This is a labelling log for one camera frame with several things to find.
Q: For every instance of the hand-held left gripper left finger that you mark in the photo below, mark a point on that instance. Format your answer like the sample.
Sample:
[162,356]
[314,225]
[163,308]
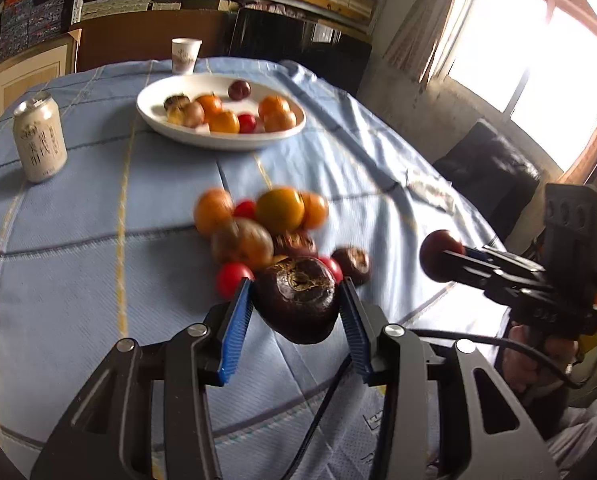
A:
[236,330]

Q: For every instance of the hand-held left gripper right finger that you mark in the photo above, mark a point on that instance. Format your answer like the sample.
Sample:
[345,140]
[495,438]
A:
[356,330]

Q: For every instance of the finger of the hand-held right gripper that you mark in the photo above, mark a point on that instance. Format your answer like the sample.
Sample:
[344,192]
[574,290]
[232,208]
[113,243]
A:
[478,272]
[508,259]

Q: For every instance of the dark red passion fruit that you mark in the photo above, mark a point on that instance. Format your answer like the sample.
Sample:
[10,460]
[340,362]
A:
[436,255]

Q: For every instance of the mottled brown orange fruit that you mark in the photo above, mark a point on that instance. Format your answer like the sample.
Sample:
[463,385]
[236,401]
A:
[241,242]

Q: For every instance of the yellowish orange tangerine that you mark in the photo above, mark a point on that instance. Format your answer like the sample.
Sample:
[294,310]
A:
[280,208]
[223,122]

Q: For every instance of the tan spotted round fruit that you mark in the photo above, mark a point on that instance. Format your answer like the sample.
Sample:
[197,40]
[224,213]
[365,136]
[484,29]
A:
[193,113]
[175,116]

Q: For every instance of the smooth purple passion fruit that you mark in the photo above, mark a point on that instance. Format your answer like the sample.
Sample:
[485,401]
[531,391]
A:
[239,89]

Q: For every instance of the white oval plate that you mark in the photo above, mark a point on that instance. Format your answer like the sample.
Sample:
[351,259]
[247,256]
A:
[153,102]

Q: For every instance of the person's right hand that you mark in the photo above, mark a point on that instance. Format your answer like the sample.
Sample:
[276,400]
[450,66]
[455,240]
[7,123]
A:
[528,365]

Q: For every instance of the black bag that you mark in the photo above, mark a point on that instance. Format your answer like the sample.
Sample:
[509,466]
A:
[488,175]

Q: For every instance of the crumpled white tissue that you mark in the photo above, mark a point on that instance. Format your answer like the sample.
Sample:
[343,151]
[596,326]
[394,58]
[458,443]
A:
[428,190]

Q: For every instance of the blue checked tablecloth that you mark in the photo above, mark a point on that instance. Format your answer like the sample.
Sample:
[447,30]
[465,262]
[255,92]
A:
[128,260]

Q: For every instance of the bright window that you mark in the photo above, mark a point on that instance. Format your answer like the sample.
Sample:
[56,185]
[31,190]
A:
[528,60]

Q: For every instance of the pale grey cloth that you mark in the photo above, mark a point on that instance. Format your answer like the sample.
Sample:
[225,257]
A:
[583,440]

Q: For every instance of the beige patterned curtain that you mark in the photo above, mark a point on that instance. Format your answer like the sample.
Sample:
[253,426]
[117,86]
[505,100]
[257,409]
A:
[418,35]

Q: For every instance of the cream beverage can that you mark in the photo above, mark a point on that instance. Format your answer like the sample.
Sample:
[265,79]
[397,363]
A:
[38,145]

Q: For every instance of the white paper cup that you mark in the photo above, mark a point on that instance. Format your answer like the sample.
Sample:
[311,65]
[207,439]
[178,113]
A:
[184,57]

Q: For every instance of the brown wooden board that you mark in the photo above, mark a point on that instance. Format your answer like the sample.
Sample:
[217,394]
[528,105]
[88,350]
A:
[128,40]

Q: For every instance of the light wooden framed panel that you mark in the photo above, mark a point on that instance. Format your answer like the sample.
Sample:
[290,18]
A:
[28,75]

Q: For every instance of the pile of blue patterned cartons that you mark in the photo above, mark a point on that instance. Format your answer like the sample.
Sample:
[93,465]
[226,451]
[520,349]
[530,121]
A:
[33,20]

